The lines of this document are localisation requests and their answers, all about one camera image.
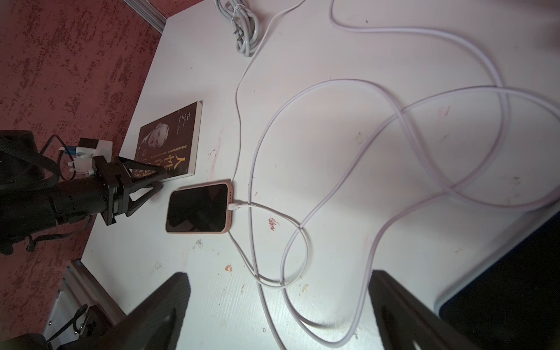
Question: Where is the grey power cord bundle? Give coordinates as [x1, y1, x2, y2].
[213, 0, 261, 58]

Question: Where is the green-edged black phone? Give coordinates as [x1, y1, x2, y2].
[435, 213, 559, 349]

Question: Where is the left corner aluminium post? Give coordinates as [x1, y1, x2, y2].
[123, 0, 167, 34]

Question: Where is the aluminium rail frame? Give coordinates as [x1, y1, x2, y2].
[43, 260, 125, 349]

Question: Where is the thin white charging cable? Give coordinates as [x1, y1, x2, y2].
[226, 0, 312, 290]

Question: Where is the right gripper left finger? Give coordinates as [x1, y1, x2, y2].
[59, 273, 191, 349]

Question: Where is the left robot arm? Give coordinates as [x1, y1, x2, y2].
[1, 131, 168, 255]

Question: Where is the dark book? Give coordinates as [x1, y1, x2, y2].
[134, 101, 203, 178]

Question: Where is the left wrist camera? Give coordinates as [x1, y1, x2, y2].
[59, 138, 113, 176]

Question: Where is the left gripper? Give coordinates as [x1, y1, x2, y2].
[93, 156, 180, 226]

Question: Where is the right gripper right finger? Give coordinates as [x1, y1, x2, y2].
[368, 270, 478, 349]

